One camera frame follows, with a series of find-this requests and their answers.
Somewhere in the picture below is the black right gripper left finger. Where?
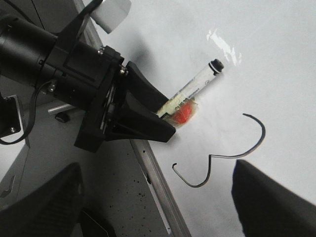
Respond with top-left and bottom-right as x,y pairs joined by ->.
0,163 -> 83,237

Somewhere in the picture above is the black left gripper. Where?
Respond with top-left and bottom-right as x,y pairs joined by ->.
45,0 -> 176,152

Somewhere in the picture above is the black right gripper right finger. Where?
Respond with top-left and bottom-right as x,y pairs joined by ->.
231,159 -> 316,237

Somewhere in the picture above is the red magnet taped to marker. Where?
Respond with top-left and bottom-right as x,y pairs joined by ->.
164,98 -> 198,128

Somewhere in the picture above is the white whiteboard marker pen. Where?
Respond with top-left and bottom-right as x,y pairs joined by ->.
156,59 -> 224,118

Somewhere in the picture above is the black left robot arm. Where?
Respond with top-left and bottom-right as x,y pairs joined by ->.
0,0 -> 175,152

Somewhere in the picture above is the white whiteboard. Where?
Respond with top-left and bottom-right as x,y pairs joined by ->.
96,0 -> 316,237

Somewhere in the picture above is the aluminium whiteboard tray rail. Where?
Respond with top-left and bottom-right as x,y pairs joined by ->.
81,14 -> 192,237

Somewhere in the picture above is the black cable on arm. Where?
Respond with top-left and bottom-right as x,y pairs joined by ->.
0,79 -> 54,145

